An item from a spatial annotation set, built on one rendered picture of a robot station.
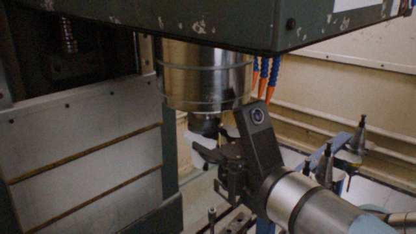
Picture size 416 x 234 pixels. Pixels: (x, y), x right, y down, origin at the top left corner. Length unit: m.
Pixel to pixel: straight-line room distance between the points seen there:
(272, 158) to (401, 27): 1.03
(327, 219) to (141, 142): 0.77
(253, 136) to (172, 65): 0.15
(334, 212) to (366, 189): 1.21
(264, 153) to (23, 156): 0.62
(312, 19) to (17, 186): 0.79
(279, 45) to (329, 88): 1.26
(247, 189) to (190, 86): 0.18
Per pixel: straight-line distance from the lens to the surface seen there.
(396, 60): 1.44
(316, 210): 0.41
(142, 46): 0.99
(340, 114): 1.57
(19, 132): 0.88
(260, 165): 0.46
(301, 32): 0.34
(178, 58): 0.46
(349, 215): 0.40
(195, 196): 1.82
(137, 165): 1.10
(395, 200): 1.60
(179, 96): 0.48
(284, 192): 0.43
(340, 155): 1.02
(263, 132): 0.46
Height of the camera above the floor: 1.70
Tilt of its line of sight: 24 degrees down
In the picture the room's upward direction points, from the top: straight up
